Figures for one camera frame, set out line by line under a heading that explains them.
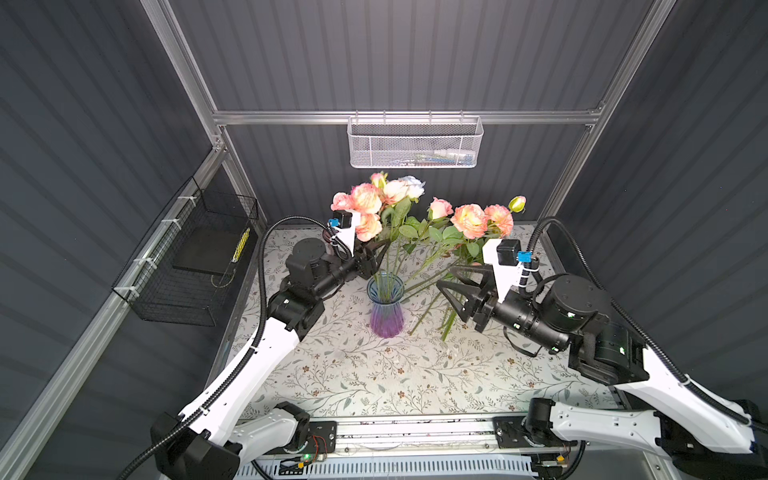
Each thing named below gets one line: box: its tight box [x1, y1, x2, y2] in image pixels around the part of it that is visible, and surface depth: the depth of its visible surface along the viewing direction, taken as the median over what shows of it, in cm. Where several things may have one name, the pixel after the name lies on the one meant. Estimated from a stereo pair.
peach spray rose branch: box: [402, 195, 527, 300], surface depth 60 cm
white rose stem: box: [398, 175, 427, 203], surface depth 72 cm
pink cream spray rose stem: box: [330, 173, 391, 283], surface depth 64 cm
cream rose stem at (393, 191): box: [382, 179, 410, 283], surface depth 69 cm
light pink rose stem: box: [404, 197, 454, 283], surface depth 70 cm
